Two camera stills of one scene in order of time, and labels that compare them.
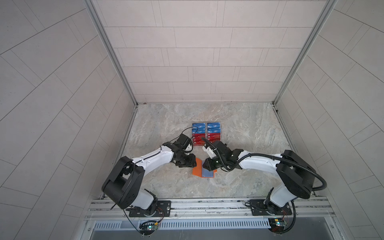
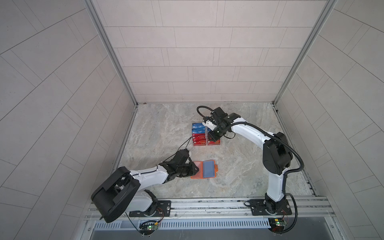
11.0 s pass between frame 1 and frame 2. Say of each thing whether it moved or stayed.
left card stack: stayed
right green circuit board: stayed
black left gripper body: moved
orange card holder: stayed
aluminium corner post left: stayed
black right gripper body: moved
